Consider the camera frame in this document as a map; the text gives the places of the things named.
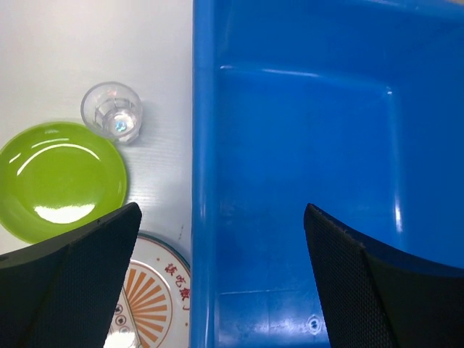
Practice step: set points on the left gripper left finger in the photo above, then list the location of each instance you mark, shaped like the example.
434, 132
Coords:
63, 292

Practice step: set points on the orange sunburst pattern plate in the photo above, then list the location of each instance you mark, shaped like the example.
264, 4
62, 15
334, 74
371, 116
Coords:
153, 309

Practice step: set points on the green plastic plate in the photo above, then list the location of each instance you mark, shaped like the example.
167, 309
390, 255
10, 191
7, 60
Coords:
56, 177

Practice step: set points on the clear plastic cup left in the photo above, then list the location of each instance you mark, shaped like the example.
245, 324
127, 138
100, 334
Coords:
113, 111

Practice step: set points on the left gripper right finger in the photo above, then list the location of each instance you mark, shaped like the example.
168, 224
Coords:
374, 295

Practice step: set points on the blue plastic bin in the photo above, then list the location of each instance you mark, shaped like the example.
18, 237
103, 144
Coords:
353, 106

